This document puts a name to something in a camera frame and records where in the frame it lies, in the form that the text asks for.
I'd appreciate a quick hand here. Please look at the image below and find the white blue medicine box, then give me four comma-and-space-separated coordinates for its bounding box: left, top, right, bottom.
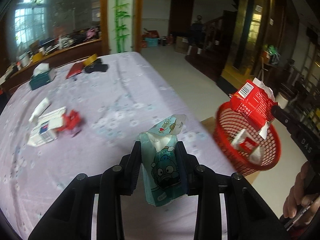
27, 107, 66, 147

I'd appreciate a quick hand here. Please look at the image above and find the black flat device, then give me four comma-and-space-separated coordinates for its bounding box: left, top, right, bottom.
84, 59, 108, 74

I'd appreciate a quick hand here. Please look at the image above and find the wooden sideboard cabinet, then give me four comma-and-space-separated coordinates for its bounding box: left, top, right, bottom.
1, 39, 103, 95

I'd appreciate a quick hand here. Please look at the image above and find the floral purple tablecloth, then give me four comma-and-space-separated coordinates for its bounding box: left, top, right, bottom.
1, 52, 234, 239

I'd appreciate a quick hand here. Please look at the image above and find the gold pillar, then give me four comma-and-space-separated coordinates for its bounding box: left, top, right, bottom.
216, 0, 274, 95

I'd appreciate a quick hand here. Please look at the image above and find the torn red cardboard box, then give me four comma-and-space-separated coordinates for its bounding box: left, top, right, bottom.
229, 78, 279, 140

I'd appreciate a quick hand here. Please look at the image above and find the red envelope packet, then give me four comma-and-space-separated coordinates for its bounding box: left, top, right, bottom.
66, 62, 85, 79

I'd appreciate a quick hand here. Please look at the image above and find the person right hand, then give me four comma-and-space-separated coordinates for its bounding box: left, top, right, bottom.
283, 161, 319, 225

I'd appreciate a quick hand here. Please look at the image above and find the white spray bottle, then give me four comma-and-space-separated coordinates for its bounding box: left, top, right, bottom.
29, 98, 50, 123

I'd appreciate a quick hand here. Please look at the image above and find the teal cartoon tissue pack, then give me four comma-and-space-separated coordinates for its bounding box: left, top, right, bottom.
138, 114, 187, 206

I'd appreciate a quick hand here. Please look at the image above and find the white red wrapper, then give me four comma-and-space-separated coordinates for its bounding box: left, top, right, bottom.
231, 129, 264, 165

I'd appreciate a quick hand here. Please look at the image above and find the red paper bag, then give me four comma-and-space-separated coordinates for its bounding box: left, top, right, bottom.
56, 109, 82, 137

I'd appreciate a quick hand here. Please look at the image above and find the red plastic mesh basket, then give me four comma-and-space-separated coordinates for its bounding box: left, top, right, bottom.
213, 102, 281, 176

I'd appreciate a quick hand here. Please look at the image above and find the dark green tissue box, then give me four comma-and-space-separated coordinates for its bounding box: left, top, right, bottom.
29, 63, 56, 90

